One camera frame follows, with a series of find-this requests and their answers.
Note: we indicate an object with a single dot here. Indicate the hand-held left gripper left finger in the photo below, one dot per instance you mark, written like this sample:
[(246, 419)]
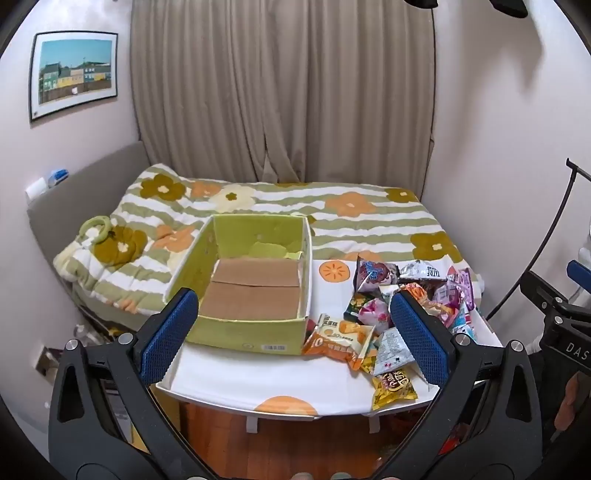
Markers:
[(168, 339)]

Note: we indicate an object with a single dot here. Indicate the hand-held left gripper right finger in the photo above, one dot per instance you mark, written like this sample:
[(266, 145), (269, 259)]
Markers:
[(422, 341)]

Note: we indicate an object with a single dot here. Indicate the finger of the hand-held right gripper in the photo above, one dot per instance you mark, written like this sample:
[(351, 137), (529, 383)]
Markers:
[(581, 273)]

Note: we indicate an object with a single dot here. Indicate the yellow chocolate snack packet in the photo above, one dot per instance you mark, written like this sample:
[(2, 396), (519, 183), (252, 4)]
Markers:
[(392, 387)]

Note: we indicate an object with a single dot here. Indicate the orange snack packet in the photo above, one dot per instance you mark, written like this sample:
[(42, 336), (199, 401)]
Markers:
[(339, 339)]

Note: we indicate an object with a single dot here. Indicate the green cardboard box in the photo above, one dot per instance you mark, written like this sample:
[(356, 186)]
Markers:
[(249, 295)]

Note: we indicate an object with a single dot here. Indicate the white grey snack packet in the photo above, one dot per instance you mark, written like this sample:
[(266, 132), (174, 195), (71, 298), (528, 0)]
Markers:
[(391, 353)]

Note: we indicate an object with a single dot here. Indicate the silver snack packet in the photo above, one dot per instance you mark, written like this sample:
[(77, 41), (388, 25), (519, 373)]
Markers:
[(422, 269)]

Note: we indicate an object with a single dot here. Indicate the black tripod stand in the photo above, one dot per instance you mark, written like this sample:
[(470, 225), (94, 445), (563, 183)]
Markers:
[(564, 198)]

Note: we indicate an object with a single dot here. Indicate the purple lollipop packet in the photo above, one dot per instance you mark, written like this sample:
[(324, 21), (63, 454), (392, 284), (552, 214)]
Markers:
[(373, 273)]

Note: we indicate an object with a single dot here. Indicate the floral striped blanket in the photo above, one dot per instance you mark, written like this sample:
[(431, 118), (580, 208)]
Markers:
[(369, 221)]

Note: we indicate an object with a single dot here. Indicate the grey headboard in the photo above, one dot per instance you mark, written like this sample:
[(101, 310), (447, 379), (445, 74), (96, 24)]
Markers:
[(92, 184)]

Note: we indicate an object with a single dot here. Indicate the blue white small device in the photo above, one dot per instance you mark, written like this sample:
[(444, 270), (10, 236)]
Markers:
[(57, 176)]

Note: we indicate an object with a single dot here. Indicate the beige curtain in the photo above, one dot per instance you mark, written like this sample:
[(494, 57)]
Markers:
[(277, 92)]

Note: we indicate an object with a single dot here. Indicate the framed picture of houses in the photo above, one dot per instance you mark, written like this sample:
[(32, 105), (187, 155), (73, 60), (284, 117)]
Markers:
[(74, 74)]

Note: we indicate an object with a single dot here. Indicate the wall outlet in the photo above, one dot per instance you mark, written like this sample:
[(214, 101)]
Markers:
[(46, 363)]

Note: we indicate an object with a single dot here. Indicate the white wall switch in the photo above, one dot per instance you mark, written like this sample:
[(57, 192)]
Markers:
[(36, 189)]

